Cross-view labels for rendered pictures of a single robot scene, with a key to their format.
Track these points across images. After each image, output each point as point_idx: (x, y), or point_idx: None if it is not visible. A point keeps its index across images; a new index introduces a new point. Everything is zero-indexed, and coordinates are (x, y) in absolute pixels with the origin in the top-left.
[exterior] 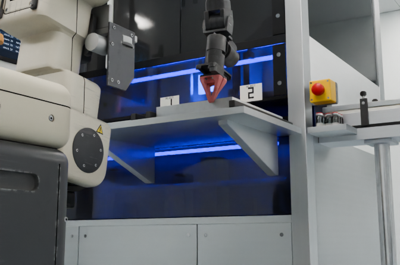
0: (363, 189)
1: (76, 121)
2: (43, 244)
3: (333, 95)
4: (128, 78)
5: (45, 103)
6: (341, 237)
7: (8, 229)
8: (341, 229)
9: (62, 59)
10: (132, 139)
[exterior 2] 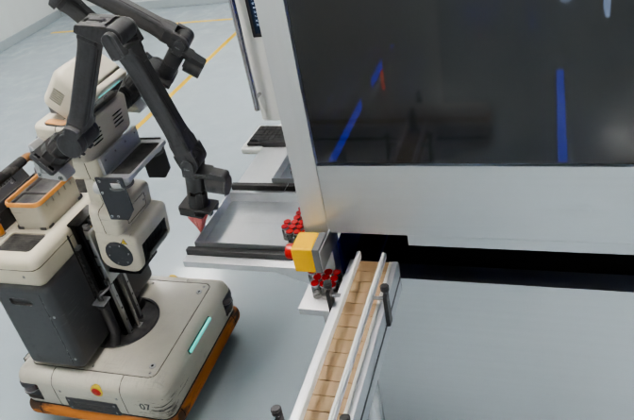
0: (548, 336)
1: (103, 239)
2: (47, 325)
3: (304, 266)
4: (127, 211)
5: (16, 271)
6: (438, 376)
7: (26, 318)
8: (437, 369)
9: (92, 195)
10: None
